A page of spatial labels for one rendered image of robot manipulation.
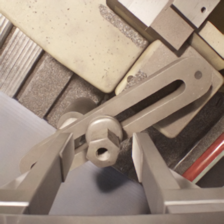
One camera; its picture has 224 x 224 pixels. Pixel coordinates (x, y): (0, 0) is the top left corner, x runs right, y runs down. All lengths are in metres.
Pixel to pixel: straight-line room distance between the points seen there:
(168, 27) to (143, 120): 0.11
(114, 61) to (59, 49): 0.08
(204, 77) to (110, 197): 0.56
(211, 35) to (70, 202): 0.65
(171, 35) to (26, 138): 0.53
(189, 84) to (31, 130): 0.50
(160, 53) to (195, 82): 0.06
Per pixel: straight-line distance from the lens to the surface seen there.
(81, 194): 0.68
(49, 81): 0.47
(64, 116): 0.33
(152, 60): 0.22
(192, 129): 0.54
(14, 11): 0.29
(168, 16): 0.22
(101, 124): 0.18
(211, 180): 1.42
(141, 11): 0.22
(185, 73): 0.21
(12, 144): 0.64
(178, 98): 0.21
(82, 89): 0.45
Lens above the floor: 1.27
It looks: 75 degrees down
